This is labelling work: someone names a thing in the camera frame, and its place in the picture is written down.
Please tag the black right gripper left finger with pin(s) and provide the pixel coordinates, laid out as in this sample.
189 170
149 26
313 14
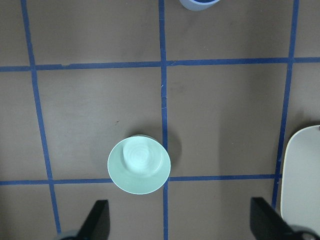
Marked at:
97 224

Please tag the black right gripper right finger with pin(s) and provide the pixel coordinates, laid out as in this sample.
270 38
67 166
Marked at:
266 224

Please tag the blue cup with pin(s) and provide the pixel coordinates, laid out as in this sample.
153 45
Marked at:
198 5

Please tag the cream white toaster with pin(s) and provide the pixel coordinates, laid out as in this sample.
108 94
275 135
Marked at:
300 188

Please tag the mint green bowl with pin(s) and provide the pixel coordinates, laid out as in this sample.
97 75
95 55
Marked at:
139 165

